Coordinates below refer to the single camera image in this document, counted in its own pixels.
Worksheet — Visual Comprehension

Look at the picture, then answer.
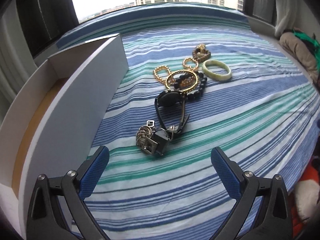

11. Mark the blue green striped bed sheet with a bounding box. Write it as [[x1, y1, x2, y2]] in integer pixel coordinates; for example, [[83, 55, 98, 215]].
[[54, 2, 319, 240]]

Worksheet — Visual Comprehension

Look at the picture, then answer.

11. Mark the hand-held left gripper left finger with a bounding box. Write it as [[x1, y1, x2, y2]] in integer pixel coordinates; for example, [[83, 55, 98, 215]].
[[26, 145, 112, 240]]

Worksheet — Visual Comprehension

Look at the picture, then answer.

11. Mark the brown wooden bead bracelet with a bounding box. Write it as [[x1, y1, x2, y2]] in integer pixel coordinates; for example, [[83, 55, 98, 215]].
[[192, 47, 212, 61]]

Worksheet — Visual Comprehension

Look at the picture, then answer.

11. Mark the gold chain necklace with hoop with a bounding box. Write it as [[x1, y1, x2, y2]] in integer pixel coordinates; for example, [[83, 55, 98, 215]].
[[153, 57, 200, 92]]

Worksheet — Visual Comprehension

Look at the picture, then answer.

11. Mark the green cloth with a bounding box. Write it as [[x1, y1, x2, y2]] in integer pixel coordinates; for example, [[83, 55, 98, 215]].
[[292, 29, 320, 64]]

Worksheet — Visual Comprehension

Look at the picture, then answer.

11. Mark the white cardboard box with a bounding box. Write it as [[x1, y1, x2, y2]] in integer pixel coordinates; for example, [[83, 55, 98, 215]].
[[0, 33, 129, 240]]

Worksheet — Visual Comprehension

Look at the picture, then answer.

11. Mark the beige cushion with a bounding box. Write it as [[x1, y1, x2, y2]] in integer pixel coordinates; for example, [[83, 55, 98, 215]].
[[279, 32, 319, 81]]

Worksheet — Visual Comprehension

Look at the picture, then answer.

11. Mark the metal key ring bunch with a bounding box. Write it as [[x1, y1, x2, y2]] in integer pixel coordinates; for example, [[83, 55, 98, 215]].
[[136, 120, 184, 157]]

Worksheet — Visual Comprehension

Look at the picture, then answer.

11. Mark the white curtain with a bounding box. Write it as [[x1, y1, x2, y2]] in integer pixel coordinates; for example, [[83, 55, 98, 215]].
[[274, 0, 305, 38]]

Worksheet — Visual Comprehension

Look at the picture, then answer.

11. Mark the pale green jade bangle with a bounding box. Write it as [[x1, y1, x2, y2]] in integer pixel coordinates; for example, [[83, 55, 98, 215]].
[[202, 60, 232, 81]]

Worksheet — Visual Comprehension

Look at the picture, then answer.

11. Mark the black bead bracelet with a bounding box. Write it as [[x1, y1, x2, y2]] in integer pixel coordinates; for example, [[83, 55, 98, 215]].
[[172, 70, 208, 101]]

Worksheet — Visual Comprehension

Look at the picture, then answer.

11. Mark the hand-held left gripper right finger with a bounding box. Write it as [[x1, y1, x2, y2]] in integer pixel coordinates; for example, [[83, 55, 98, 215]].
[[210, 147, 293, 240]]

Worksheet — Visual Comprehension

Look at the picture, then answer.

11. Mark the dark window frame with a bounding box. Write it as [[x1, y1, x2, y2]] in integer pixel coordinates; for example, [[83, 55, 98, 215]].
[[15, 0, 80, 57], [243, 0, 278, 26]]

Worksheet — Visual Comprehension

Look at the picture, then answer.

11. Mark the orange plush toy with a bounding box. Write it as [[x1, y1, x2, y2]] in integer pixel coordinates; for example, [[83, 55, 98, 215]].
[[291, 155, 320, 240]]

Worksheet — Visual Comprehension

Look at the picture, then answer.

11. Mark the black wristwatch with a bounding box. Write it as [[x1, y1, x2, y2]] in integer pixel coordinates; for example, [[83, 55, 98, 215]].
[[154, 90, 191, 133]]

